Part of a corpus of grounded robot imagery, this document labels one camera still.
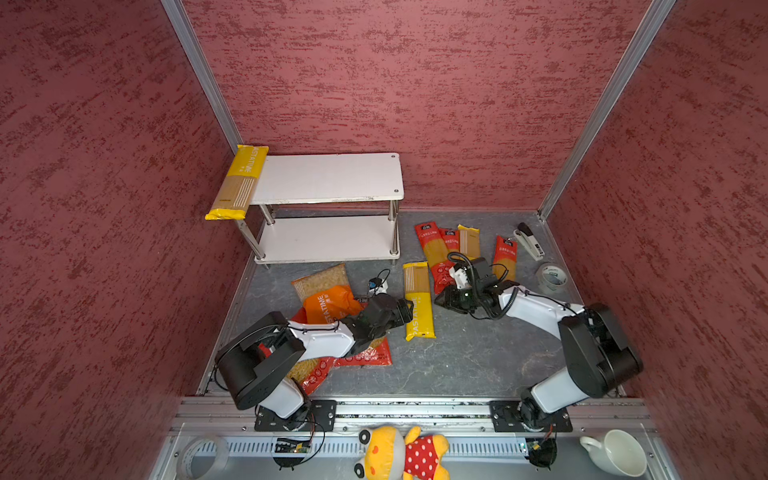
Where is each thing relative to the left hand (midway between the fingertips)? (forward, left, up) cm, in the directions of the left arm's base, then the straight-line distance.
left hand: (405, 312), depth 88 cm
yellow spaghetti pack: (+13, -4, -1) cm, 14 cm away
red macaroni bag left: (-18, +26, -1) cm, 31 cm away
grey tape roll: (+15, -51, -3) cm, 54 cm away
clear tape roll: (-37, +44, -4) cm, 57 cm away
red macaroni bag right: (-12, +8, -1) cm, 14 cm away
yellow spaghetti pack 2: (+29, -24, 0) cm, 38 cm away
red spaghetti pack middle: (+30, -18, -2) cm, 35 cm away
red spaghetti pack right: (+22, -36, -1) cm, 42 cm away
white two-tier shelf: (+50, +33, -6) cm, 60 cm away
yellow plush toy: (-35, +4, +4) cm, 36 cm away
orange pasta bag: (+4, +24, +2) cm, 25 cm away
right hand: (+1, -9, 0) cm, 10 cm away
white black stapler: (+30, -47, -1) cm, 56 cm away
